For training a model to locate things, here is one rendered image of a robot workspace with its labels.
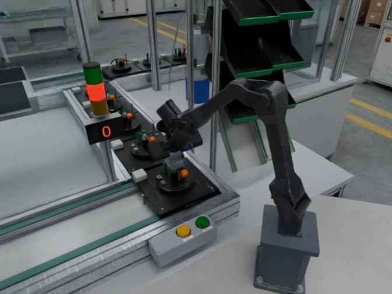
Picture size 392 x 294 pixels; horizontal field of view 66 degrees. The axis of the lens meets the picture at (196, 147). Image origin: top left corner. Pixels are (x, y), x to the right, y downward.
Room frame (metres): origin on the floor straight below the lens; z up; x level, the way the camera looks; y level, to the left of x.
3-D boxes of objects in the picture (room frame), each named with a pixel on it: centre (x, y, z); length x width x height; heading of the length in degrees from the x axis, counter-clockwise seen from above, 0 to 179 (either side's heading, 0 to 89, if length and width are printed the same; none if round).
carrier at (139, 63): (2.28, 0.33, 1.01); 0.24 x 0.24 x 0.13; 32
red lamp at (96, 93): (0.87, 0.30, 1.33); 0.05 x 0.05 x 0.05
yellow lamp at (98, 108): (0.87, 0.30, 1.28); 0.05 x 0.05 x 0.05
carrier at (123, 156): (1.08, 0.21, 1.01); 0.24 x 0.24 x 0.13; 32
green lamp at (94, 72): (0.87, 0.30, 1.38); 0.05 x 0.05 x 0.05
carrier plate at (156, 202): (0.86, 0.08, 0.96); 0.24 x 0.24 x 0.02; 32
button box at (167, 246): (0.64, 0.04, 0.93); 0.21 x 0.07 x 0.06; 122
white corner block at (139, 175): (0.90, 0.21, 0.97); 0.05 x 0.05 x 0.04; 32
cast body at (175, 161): (0.87, 0.09, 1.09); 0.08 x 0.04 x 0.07; 32
